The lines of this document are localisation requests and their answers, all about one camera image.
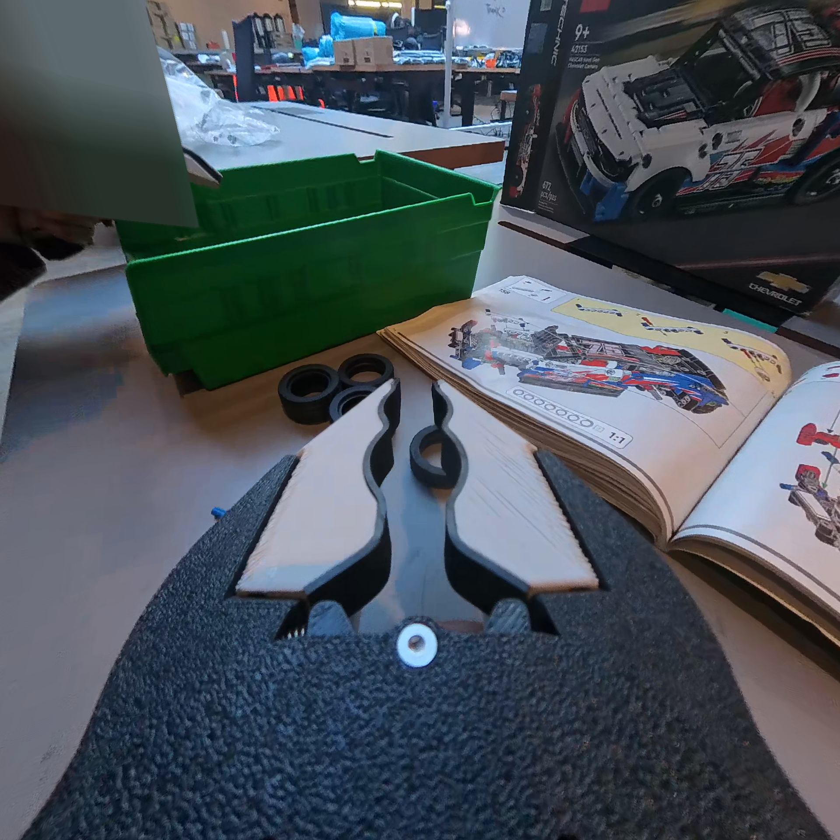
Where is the blue plastic bag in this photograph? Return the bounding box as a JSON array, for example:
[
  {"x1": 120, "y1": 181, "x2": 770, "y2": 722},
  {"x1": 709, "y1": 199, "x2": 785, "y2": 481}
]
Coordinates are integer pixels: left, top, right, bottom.
[{"x1": 328, "y1": 12, "x2": 388, "y2": 42}]

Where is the whiteboard on stand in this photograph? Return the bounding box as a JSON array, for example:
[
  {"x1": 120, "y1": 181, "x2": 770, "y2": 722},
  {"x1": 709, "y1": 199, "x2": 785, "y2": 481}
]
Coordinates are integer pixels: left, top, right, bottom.
[{"x1": 443, "y1": 0, "x2": 531, "y2": 129}]

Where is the long wooden workbench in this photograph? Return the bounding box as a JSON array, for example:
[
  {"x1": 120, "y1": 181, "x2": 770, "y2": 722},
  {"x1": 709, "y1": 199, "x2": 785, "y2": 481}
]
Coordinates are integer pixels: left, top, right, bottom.
[{"x1": 210, "y1": 56, "x2": 522, "y2": 127}]

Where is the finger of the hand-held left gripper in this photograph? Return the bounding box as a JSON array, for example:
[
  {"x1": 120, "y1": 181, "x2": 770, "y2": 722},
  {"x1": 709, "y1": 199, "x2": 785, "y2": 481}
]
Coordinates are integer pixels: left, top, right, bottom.
[
  {"x1": 184, "y1": 147, "x2": 224, "y2": 193},
  {"x1": 0, "y1": 0, "x2": 201, "y2": 228}
]

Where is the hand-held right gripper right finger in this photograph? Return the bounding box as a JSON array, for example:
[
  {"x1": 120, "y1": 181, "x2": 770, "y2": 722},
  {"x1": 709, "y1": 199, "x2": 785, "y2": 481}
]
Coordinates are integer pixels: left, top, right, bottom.
[{"x1": 432, "y1": 382, "x2": 601, "y2": 616}]

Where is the green plastic bin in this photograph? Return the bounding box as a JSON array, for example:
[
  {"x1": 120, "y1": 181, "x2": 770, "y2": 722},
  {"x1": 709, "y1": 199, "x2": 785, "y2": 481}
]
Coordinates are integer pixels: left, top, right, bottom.
[{"x1": 115, "y1": 150, "x2": 501, "y2": 395}]

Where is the clear plastic bag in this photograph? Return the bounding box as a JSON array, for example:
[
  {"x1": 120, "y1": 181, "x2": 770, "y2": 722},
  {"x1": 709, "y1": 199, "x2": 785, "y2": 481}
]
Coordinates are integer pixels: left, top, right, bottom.
[{"x1": 157, "y1": 49, "x2": 282, "y2": 148}]

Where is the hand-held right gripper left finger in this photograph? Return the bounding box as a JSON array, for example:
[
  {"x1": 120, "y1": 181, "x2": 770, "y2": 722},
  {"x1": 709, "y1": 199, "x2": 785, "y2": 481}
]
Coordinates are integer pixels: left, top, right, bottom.
[{"x1": 233, "y1": 379, "x2": 403, "y2": 616}]

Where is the black upright panel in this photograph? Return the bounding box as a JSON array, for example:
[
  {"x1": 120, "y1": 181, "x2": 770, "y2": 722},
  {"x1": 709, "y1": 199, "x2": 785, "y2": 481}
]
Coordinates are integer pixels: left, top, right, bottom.
[{"x1": 231, "y1": 14, "x2": 258, "y2": 102}]

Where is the black toy tire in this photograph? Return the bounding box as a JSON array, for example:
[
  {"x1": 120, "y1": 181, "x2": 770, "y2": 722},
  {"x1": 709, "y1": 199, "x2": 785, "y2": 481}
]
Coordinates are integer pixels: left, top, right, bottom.
[
  {"x1": 328, "y1": 387, "x2": 375, "y2": 421},
  {"x1": 409, "y1": 425, "x2": 466, "y2": 490},
  {"x1": 338, "y1": 354, "x2": 395, "y2": 388},
  {"x1": 277, "y1": 366, "x2": 342, "y2": 424}
]

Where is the toy car instruction booklet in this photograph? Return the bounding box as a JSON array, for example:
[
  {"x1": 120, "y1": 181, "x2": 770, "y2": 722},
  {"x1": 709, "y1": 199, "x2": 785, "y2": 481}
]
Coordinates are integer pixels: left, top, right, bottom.
[{"x1": 377, "y1": 276, "x2": 840, "y2": 647}]

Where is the toy car set box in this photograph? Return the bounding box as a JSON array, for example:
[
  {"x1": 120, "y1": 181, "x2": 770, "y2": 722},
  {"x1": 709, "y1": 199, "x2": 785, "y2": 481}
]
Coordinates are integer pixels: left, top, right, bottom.
[{"x1": 500, "y1": 0, "x2": 840, "y2": 315}]

